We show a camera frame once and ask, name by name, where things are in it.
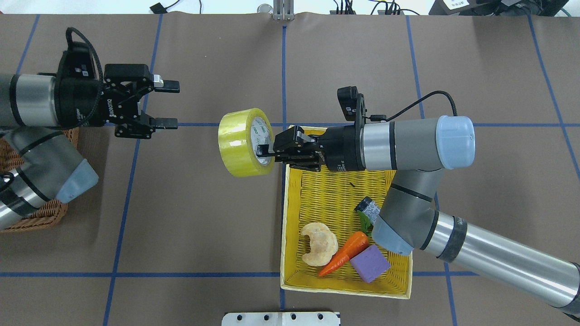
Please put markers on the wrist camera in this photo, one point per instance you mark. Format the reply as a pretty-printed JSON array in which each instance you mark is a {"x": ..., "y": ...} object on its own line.
[
  {"x": 352, "y": 104},
  {"x": 77, "y": 61}
]

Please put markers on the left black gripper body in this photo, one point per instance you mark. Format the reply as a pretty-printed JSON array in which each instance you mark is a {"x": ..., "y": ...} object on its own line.
[{"x": 80, "y": 103}]

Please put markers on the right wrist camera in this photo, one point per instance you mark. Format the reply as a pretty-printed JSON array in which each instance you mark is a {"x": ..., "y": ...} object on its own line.
[{"x": 352, "y": 104}]

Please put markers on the aluminium frame post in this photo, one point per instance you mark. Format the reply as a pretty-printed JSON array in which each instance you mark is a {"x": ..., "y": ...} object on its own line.
[{"x": 283, "y": 10}]

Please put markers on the small dark labelled can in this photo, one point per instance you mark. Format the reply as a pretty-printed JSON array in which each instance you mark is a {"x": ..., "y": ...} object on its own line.
[{"x": 367, "y": 211}]

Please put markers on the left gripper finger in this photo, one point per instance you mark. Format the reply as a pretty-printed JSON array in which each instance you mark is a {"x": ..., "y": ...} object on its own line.
[
  {"x": 165, "y": 86},
  {"x": 163, "y": 123}
]

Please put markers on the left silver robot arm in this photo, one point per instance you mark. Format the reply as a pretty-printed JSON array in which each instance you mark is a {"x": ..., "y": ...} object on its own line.
[{"x": 37, "y": 109}]

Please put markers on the beige bread toy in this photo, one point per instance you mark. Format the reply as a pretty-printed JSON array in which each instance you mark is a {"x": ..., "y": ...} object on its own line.
[{"x": 323, "y": 244}]

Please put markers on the purple foam cube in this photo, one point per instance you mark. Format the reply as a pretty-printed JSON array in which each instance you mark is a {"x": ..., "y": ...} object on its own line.
[{"x": 370, "y": 264}]

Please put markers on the brown wicker basket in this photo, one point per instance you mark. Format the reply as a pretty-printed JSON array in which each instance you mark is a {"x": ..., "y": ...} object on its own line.
[{"x": 49, "y": 161}]

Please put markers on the small black phone device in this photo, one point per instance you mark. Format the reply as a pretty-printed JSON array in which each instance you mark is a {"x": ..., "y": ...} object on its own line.
[{"x": 158, "y": 8}]

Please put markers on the yellow tape roll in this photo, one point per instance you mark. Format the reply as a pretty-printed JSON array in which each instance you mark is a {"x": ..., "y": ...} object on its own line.
[{"x": 239, "y": 135}]

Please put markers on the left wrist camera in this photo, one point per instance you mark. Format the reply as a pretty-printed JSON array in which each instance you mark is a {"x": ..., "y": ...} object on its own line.
[{"x": 77, "y": 61}]

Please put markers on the yellow plastic basket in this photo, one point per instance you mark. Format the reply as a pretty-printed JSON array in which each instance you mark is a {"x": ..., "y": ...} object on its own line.
[{"x": 331, "y": 198}]

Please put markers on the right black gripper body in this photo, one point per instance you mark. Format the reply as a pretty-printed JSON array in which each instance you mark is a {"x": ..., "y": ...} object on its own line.
[{"x": 344, "y": 148}]

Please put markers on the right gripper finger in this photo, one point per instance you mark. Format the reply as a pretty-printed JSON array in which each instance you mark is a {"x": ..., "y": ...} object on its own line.
[{"x": 265, "y": 151}]

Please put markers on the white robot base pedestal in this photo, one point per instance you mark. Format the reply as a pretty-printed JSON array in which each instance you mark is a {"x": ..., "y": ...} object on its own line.
[{"x": 282, "y": 319}]

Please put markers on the orange toy carrot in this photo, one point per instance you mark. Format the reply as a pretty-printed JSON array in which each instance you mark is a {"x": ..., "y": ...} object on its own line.
[{"x": 355, "y": 244}]

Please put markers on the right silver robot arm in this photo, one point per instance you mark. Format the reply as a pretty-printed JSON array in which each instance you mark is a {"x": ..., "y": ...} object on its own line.
[{"x": 466, "y": 195}]

